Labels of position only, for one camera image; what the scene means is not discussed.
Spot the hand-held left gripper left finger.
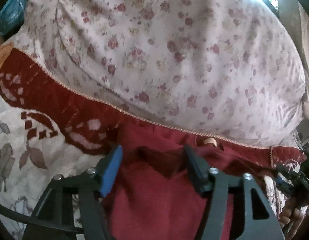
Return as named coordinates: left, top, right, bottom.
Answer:
left=22, top=145, right=123, bottom=240

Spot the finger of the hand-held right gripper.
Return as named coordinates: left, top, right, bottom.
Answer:
left=273, top=164, right=296, bottom=197

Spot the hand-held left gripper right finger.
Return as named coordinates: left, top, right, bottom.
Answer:
left=183, top=145, right=286, bottom=240

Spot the dark red sweater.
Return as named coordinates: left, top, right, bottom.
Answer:
left=104, top=124, right=277, bottom=240

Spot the person's right hand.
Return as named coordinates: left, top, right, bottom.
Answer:
left=279, top=195, right=309, bottom=233

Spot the floral plush blanket red border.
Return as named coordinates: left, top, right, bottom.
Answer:
left=0, top=49, right=307, bottom=233

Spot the pale floral quilt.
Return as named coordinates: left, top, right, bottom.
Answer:
left=13, top=0, right=307, bottom=148

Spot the beige cloth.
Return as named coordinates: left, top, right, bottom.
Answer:
left=296, top=0, right=309, bottom=120

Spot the orange patterned towel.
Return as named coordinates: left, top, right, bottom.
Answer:
left=0, top=42, right=15, bottom=75

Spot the blue plastic packet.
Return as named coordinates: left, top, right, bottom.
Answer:
left=0, top=0, right=28, bottom=36

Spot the black cable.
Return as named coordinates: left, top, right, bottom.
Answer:
left=0, top=200, right=83, bottom=233

